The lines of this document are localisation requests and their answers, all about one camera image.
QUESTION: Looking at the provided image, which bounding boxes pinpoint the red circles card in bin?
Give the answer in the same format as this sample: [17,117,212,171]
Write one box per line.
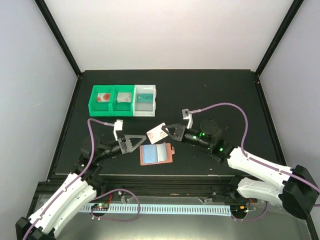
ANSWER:
[96,92,111,103]

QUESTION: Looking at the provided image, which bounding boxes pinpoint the teal VIP credit card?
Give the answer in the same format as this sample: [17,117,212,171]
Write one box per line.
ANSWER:
[137,93,154,103]

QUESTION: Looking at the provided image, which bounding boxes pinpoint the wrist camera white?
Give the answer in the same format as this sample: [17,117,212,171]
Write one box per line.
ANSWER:
[182,108,193,129]
[113,119,124,141]

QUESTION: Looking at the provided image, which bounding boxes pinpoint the right black frame post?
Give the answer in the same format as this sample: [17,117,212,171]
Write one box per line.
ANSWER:
[254,0,304,77]

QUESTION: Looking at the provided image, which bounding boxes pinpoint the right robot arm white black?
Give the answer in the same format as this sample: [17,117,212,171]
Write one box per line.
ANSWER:
[161,119,320,220]

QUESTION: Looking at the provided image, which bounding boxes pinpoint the green bin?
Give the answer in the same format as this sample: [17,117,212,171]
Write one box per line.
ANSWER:
[111,84,135,117]
[88,85,115,117]

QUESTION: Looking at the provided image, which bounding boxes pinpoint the green bin left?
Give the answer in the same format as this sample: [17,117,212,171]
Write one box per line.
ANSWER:
[88,85,115,117]

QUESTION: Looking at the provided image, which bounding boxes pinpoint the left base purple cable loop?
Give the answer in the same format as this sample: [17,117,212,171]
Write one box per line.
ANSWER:
[90,187,141,223]

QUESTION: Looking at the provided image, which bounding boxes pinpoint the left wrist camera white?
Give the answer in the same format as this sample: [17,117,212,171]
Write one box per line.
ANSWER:
[113,119,124,141]

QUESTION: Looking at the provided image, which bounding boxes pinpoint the small circuit board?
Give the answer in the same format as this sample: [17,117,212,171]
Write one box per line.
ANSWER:
[91,203,109,211]
[234,205,257,213]

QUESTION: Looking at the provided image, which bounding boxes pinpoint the black frame post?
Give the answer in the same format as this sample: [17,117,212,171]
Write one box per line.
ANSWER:
[34,0,82,77]
[254,0,304,77]

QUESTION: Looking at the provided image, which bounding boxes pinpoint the white slotted cable duct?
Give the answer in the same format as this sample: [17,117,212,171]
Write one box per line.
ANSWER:
[79,203,232,217]

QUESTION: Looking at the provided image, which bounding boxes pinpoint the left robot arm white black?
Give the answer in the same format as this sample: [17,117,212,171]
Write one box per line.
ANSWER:
[15,134,147,240]

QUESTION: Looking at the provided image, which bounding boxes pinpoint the left small circuit board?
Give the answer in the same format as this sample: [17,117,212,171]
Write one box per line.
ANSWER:
[91,203,109,211]

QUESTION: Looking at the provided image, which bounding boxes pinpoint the white blossom card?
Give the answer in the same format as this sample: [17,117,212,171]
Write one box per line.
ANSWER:
[146,122,168,144]
[116,92,132,103]

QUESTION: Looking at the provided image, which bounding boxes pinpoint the brown leather card holder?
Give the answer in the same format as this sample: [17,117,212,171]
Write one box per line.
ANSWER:
[139,142,175,166]

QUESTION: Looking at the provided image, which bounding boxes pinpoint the left black frame post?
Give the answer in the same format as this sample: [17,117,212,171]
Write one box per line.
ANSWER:
[34,0,82,77]

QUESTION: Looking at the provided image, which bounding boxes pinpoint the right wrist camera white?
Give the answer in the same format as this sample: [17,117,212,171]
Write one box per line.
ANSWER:
[182,108,193,129]

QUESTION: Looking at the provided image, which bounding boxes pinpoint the black aluminium front rail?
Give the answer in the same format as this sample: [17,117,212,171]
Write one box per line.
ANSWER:
[37,174,301,201]

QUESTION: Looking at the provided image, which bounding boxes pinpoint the right small circuit board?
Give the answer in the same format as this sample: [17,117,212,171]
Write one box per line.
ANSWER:
[234,205,257,213]

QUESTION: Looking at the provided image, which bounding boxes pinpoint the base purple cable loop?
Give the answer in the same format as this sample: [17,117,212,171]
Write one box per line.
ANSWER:
[90,187,141,223]
[230,199,270,223]

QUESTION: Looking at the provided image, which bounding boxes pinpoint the white translucent bin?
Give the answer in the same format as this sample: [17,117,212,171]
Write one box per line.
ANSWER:
[132,84,157,117]

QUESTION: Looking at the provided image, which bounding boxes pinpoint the green bin middle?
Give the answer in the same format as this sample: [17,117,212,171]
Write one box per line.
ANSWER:
[111,84,135,117]

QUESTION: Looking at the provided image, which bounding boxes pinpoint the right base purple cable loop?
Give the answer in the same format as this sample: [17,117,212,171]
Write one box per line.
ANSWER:
[230,199,270,223]

